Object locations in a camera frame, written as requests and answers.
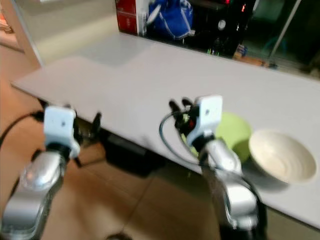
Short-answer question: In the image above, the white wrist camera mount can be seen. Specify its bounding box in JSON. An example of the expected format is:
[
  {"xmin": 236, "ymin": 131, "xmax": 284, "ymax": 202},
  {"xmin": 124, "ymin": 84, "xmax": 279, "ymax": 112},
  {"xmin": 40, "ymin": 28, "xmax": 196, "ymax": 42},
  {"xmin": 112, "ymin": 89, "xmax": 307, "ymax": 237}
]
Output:
[
  {"xmin": 43, "ymin": 105, "xmax": 81, "ymax": 152},
  {"xmin": 190, "ymin": 94, "xmax": 224, "ymax": 144}
]

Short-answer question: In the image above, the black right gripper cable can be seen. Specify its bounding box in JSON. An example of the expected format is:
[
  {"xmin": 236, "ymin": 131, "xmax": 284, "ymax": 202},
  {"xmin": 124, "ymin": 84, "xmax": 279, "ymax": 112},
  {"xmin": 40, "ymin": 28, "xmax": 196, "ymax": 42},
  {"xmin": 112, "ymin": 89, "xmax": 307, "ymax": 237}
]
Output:
[{"xmin": 158, "ymin": 110, "xmax": 202, "ymax": 167}]

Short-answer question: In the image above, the black box under table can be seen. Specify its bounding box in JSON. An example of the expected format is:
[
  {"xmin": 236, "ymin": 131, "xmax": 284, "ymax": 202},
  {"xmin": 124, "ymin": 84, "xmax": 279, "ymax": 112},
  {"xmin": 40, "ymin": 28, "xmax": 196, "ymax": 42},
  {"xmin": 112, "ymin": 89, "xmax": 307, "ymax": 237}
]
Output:
[{"xmin": 104, "ymin": 131, "xmax": 167, "ymax": 177}]

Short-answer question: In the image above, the red and white box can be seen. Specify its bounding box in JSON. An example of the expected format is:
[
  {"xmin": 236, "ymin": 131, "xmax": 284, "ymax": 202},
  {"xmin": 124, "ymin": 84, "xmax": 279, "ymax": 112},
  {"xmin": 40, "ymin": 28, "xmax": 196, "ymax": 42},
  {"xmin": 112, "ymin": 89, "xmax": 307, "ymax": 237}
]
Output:
[{"xmin": 115, "ymin": 0, "xmax": 151, "ymax": 36}]

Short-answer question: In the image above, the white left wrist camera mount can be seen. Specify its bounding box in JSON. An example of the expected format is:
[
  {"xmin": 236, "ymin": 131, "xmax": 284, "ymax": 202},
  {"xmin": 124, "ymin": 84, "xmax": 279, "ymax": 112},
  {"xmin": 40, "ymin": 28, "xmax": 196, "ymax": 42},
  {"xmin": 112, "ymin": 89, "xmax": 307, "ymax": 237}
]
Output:
[{"xmin": 43, "ymin": 105, "xmax": 81, "ymax": 152}]

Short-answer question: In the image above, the black appliance with lights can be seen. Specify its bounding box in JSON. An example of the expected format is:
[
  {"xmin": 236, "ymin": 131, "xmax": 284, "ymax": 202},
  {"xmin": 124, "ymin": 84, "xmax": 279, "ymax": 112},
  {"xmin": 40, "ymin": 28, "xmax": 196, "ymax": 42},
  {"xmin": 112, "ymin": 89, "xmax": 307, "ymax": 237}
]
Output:
[{"xmin": 190, "ymin": 0, "xmax": 259, "ymax": 59}]

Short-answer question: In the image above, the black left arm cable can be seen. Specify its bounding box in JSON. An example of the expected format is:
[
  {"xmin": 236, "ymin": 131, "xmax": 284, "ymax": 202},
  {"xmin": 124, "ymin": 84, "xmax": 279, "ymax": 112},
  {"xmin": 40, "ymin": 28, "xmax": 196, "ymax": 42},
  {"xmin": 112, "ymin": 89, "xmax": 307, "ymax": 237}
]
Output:
[{"xmin": 0, "ymin": 110, "xmax": 45, "ymax": 147}]

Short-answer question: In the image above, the slanted metal pole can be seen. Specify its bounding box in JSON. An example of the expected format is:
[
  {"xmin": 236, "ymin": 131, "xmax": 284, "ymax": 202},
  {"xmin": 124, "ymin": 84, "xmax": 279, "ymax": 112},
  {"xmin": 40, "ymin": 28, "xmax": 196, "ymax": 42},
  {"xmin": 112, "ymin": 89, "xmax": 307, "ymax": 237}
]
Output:
[{"xmin": 269, "ymin": 0, "xmax": 304, "ymax": 67}]

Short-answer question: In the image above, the black table leg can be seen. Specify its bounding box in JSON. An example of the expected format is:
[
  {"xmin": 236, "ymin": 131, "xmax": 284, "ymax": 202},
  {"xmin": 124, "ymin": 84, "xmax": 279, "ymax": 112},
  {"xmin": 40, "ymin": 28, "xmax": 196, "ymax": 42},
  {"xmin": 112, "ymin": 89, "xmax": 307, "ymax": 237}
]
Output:
[{"xmin": 37, "ymin": 97, "xmax": 51, "ymax": 112}]

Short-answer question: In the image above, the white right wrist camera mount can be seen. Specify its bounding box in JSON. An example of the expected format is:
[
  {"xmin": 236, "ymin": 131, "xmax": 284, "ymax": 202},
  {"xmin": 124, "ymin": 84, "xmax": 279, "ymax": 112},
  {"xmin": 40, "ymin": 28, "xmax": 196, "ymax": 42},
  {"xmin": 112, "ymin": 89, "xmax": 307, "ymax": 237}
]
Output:
[{"xmin": 190, "ymin": 94, "xmax": 224, "ymax": 144}]

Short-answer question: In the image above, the white ceramic bowl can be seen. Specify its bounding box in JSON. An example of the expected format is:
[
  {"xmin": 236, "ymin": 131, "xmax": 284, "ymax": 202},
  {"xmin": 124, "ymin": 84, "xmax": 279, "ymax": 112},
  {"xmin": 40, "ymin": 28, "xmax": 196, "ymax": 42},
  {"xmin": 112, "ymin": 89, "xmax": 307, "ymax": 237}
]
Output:
[{"xmin": 248, "ymin": 128, "xmax": 317, "ymax": 185}]

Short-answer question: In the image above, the blue bag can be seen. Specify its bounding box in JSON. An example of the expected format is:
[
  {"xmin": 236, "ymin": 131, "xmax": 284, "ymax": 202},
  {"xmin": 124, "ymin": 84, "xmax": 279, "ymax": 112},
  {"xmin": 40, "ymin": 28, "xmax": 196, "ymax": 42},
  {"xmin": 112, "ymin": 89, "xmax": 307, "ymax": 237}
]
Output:
[{"xmin": 147, "ymin": 0, "xmax": 195, "ymax": 41}]

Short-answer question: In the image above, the green round plate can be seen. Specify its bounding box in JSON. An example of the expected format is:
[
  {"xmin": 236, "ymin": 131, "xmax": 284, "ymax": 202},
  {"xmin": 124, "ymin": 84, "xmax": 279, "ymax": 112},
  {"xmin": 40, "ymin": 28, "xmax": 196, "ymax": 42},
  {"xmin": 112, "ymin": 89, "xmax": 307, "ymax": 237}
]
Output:
[{"xmin": 184, "ymin": 111, "xmax": 253, "ymax": 164}]

